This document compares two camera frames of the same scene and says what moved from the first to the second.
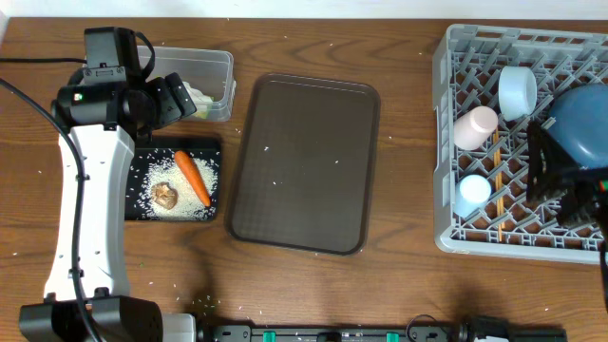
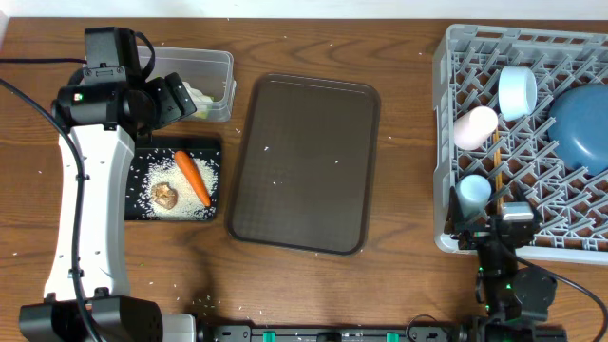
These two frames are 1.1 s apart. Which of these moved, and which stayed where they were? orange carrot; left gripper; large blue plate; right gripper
Moved: right gripper
Stayed: left gripper; orange carrot; large blue plate
